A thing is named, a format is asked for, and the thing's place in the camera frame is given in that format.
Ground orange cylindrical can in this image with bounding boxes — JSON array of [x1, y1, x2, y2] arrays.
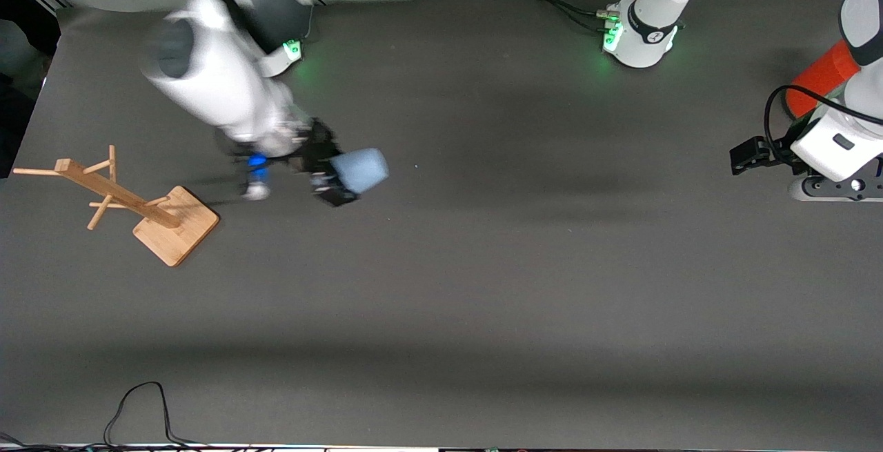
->
[[785, 39, 863, 120]]

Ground black left arm base cables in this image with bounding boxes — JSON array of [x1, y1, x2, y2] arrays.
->
[[520, 0, 644, 33]]

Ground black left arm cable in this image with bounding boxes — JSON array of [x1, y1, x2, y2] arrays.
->
[[764, 84, 883, 166]]

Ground light blue cup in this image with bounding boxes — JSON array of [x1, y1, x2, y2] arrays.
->
[[329, 148, 390, 195]]

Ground black looped cable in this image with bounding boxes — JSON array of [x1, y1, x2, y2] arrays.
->
[[103, 381, 215, 450]]

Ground wooden cup stand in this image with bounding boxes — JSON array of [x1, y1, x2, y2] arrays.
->
[[12, 145, 221, 268]]

